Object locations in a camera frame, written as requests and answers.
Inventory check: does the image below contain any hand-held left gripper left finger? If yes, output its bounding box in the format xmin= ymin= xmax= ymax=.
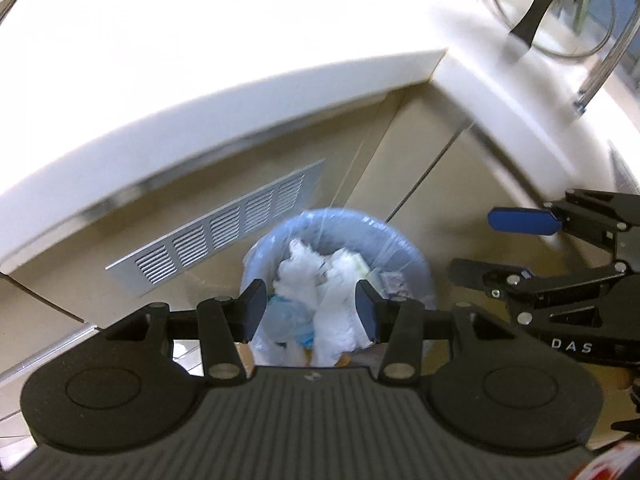
xmin=102 ymin=279 xmax=268 ymax=387

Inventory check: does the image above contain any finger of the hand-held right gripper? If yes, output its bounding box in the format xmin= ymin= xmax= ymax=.
xmin=487 ymin=188 xmax=640 ymax=261
xmin=447 ymin=258 xmax=630 ymax=311

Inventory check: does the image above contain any metal vent grille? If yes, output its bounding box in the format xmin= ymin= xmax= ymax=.
xmin=104 ymin=158 xmax=326 ymax=296

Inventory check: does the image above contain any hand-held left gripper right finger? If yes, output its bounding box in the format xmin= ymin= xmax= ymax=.
xmin=355 ymin=281 xmax=523 ymax=386

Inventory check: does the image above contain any glass pot lid black handle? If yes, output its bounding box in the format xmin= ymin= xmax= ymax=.
xmin=479 ymin=0 xmax=629 ymax=61

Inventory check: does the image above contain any white tissue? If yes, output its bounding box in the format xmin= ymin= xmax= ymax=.
xmin=314 ymin=249 xmax=374 ymax=366

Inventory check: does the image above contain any crushed clear plastic bottle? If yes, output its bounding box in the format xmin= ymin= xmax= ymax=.
xmin=262 ymin=294 xmax=317 ymax=349

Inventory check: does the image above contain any blue lined waste bin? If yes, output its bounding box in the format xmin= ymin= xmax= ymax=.
xmin=240 ymin=207 xmax=439 ymax=366

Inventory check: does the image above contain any beige base cabinet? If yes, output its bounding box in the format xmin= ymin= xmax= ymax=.
xmin=0 ymin=77 xmax=640 ymax=441

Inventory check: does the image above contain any metal dish rack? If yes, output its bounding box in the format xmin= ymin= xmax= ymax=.
xmin=572 ymin=20 xmax=640 ymax=117

